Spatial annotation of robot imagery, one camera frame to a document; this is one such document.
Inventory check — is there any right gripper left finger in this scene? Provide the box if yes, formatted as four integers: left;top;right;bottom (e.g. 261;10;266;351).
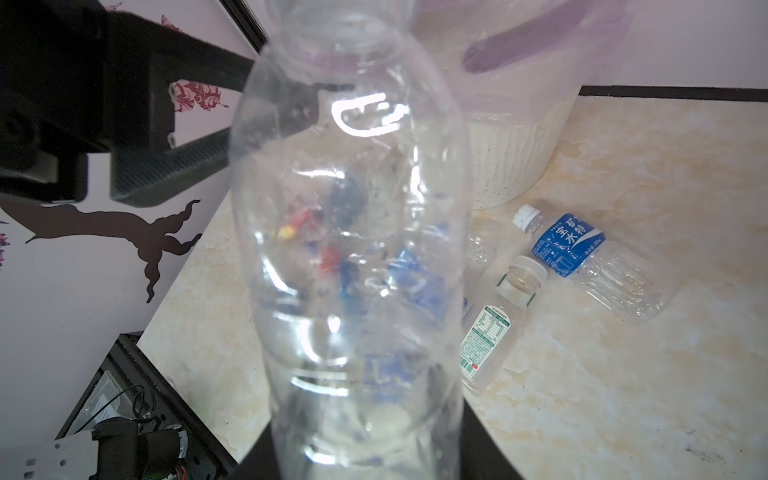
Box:
1;1;253;207

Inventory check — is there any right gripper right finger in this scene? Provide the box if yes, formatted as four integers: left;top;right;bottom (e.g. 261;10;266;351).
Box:
230;400;522;480

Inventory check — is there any clear unlabelled bottle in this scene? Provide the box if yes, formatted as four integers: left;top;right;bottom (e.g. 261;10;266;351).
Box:
229;1;470;479

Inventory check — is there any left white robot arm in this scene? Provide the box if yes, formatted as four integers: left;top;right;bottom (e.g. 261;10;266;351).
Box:
1;418;189;479

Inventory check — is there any blue label bottle by bin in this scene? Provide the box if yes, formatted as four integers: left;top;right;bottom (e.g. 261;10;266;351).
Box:
513;204;676;323

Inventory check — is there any white ribbed trash bin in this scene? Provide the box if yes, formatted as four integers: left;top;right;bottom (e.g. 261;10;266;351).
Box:
468;90;579;210

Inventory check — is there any green label clear bottle right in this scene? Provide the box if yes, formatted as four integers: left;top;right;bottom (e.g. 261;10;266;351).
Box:
460;255;548;396

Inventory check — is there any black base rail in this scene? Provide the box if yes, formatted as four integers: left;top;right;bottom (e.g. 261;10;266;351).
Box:
56;334;238;479

